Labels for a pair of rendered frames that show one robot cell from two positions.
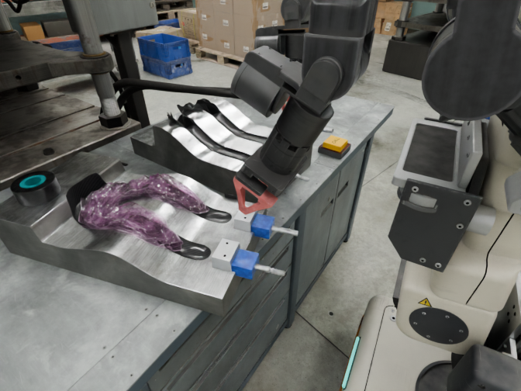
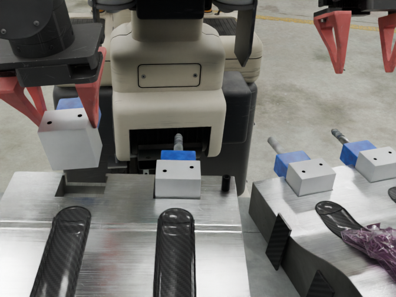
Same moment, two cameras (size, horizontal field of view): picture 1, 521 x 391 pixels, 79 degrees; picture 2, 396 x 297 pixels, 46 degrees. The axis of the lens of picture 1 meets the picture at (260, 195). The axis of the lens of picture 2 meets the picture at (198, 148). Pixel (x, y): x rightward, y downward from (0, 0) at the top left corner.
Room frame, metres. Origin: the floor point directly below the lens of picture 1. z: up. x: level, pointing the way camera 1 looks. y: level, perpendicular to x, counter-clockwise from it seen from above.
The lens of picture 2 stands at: (0.92, 0.32, 1.23)
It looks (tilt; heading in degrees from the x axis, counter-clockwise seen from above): 34 degrees down; 232
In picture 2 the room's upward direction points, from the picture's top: 3 degrees clockwise
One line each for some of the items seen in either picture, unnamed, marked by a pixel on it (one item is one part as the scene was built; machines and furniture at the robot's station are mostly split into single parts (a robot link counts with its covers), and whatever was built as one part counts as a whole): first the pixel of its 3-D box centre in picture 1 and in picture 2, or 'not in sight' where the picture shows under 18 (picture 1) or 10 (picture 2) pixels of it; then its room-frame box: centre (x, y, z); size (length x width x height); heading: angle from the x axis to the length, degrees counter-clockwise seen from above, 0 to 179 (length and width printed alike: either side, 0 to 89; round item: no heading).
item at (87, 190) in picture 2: not in sight; (83, 197); (0.77, -0.09, 0.87); 0.05 x 0.05 x 0.04; 55
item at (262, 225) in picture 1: (267, 226); (291, 164); (0.49, -0.01, 0.86); 0.13 x 0.05 x 0.05; 72
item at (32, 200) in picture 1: (36, 188); not in sight; (0.53, 0.46, 0.93); 0.08 x 0.08 x 0.04
